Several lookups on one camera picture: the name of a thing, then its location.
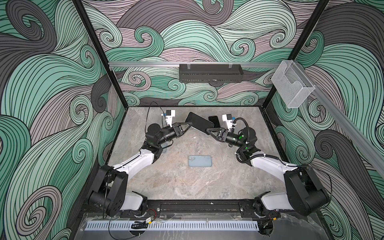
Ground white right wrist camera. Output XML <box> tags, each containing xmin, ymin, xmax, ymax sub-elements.
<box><xmin>222</xmin><ymin>114</ymin><xmax>235</xmax><ymax>130</ymax></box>

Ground back aluminium rail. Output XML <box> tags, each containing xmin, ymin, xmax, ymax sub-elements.
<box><xmin>108</xmin><ymin>61</ymin><xmax>281</xmax><ymax>68</ymax></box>

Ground right aluminium rail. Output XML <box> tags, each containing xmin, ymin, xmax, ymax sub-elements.
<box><xmin>295</xmin><ymin>62</ymin><xmax>384</xmax><ymax>176</ymax></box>

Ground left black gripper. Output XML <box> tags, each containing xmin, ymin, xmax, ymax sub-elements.
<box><xmin>155</xmin><ymin>123</ymin><xmax>191</xmax><ymax>148</ymax></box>

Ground light blue phone case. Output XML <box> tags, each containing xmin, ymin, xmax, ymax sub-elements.
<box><xmin>188</xmin><ymin>155</ymin><xmax>213</xmax><ymax>168</ymax></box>

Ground white slotted cable duct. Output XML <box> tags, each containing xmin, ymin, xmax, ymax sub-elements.
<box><xmin>85</xmin><ymin>221</ymin><xmax>259</xmax><ymax>232</ymax></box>

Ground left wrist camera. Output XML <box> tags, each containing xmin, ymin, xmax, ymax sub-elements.
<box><xmin>162</xmin><ymin>110</ymin><xmax>176</xmax><ymax>127</ymax></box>

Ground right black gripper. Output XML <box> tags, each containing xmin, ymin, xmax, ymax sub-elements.
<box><xmin>208</xmin><ymin>128</ymin><xmax>248</xmax><ymax>151</ymax></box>

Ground aluminium rail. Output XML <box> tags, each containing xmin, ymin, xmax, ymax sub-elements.
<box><xmin>108</xmin><ymin>61</ymin><xmax>281</xmax><ymax>68</ymax></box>
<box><xmin>295</xmin><ymin>62</ymin><xmax>384</xmax><ymax>176</ymax></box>

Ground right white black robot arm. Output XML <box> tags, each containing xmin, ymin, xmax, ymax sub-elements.
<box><xmin>206</xmin><ymin>128</ymin><xmax>331</xmax><ymax>216</ymax></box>

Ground black phone case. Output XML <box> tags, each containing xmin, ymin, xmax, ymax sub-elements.
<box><xmin>209</xmin><ymin>116</ymin><xmax>221</xmax><ymax>128</ymax></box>

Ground clear acrylic wall holder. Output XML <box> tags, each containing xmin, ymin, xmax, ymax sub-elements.
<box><xmin>272</xmin><ymin>60</ymin><xmax>315</xmax><ymax>109</ymax></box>

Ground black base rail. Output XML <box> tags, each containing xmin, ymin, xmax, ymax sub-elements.
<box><xmin>85</xmin><ymin>198</ymin><xmax>315</xmax><ymax>220</ymax></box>

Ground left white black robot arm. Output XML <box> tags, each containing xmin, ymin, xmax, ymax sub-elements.
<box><xmin>86</xmin><ymin>122</ymin><xmax>192</xmax><ymax>217</ymax></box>

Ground black wall tray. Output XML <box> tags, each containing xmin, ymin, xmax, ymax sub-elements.
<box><xmin>179</xmin><ymin>65</ymin><xmax>244</xmax><ymax>84</ymax></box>

